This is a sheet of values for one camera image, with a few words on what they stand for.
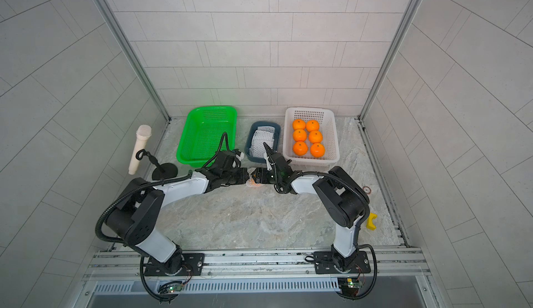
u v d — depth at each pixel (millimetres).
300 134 1035
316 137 1028
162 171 928
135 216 442
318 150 969
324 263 708
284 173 730
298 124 1082
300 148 977
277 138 1028
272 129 1067
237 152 827
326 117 1075
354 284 678
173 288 647
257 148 937
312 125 1078
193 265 708
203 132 1088
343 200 480
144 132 742
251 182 847
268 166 822
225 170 711
